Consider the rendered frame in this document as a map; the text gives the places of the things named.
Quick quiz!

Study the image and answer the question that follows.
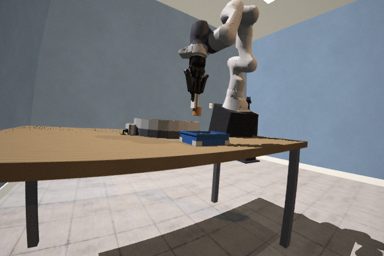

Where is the blue plastic crate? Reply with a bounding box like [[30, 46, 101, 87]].
[[179, 131, 230, 146]]

